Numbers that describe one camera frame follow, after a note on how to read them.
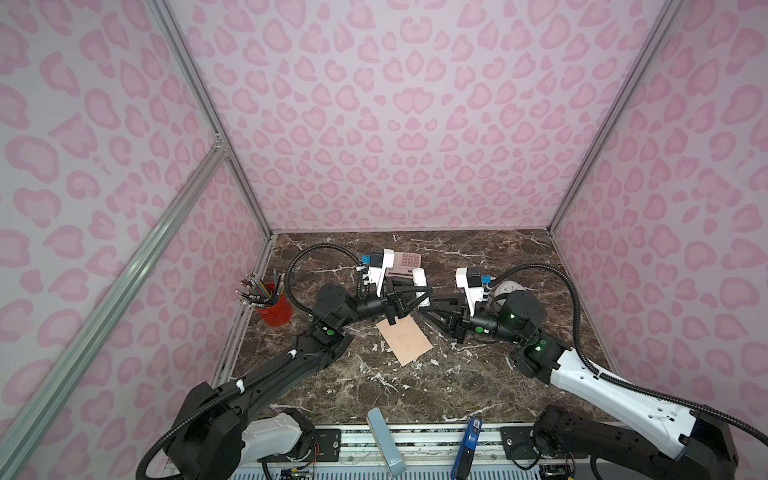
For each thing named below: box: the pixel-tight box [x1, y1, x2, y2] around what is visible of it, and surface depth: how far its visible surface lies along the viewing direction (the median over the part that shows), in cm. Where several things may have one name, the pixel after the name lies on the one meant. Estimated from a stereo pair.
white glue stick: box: [412, 268, 431, 308], surface depth 61 cm
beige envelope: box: [376, 314, 434, 367], surface depth 92 cm
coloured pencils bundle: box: [234, 269, 285, 307], surface depth 85 cm
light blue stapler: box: [366, 407, 407, 477], surface depth 73 cm
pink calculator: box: [386, 252, 422, 279], surface depth 111 cm
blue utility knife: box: [450, 416, 484, 480], surface depth 73 cm
